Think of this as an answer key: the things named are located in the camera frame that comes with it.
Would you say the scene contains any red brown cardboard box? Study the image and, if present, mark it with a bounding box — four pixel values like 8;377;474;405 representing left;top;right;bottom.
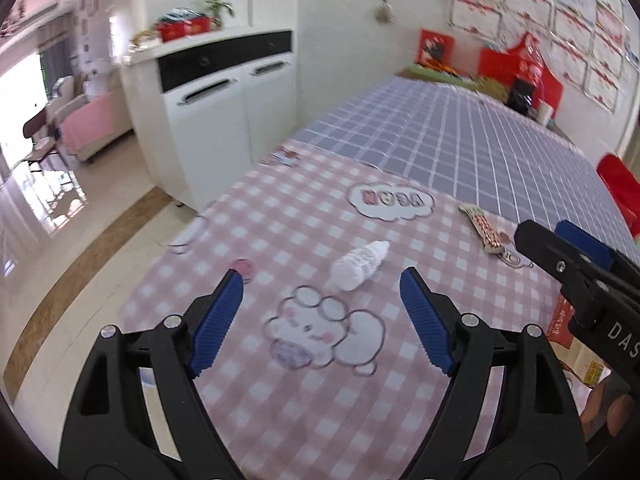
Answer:
547;295;605;389

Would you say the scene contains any snack wrapper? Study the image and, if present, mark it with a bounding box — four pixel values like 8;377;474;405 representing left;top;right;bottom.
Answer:
458;204;504;255

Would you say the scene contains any pink and purple checkered tablecloth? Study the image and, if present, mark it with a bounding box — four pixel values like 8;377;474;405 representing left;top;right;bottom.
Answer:
120;77;639;479

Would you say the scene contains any cola bottle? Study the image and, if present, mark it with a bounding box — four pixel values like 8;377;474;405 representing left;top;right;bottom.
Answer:
506;32;544;116

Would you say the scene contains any red paper bag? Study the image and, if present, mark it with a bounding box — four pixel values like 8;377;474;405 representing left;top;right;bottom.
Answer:
478;32;564;119

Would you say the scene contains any small white plastic bottle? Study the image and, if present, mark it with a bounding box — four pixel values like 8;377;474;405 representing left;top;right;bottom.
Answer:
329;240;390;292

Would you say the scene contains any pink blanket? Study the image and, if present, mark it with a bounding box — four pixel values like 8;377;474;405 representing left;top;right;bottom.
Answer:
60;92;115;160

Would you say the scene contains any dark wooden chair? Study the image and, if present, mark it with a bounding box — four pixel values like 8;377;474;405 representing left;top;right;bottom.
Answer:
23;107;68;171

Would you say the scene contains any white sideboard cabinet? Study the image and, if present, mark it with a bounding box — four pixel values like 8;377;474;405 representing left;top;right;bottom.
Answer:
120;29;297;211

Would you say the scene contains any beige sofa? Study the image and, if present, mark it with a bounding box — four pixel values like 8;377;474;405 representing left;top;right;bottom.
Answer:
52;70;134;162

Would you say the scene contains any red gift box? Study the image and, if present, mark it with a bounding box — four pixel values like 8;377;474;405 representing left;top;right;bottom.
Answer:
155;16;212;44

